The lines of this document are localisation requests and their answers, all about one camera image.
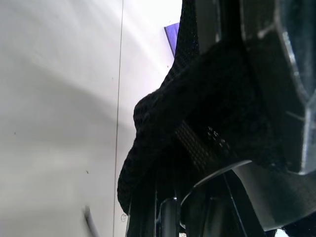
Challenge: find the purple flat object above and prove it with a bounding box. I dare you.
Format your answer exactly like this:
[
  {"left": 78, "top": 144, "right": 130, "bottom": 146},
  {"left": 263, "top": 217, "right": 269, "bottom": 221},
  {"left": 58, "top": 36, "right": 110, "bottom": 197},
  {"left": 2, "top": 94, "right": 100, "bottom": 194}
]
[{"left": 163, "top": 23, "right": 181, "bottom": 60}]

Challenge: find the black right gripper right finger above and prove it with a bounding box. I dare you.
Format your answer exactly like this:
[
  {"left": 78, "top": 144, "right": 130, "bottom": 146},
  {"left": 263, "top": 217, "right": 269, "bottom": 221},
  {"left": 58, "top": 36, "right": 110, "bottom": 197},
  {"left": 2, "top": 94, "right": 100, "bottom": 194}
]
[{"left": 240, "top": 0, "right": 316, "bottom": 176}]

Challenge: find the black drawstring pouch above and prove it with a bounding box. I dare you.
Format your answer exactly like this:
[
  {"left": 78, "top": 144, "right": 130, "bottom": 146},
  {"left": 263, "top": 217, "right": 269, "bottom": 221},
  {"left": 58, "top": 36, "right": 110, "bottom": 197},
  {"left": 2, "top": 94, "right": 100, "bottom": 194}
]
[{"left": 116, "top": 0, "right": 301, "bottom": 237}]

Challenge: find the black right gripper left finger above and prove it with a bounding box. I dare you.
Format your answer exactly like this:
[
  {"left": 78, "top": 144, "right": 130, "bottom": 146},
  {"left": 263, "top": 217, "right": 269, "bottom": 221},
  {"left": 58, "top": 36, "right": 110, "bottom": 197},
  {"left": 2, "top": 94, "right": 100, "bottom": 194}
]
[{"left": 174, "top": 119, "right": 233, "bottom": 177}]

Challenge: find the metal cup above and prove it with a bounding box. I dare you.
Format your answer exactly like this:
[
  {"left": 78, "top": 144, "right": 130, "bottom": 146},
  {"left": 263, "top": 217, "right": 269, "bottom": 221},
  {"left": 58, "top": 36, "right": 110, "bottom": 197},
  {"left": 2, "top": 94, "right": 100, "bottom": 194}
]
[{"left": 179, "top": 159, "right": 316, "bottom": 233}]

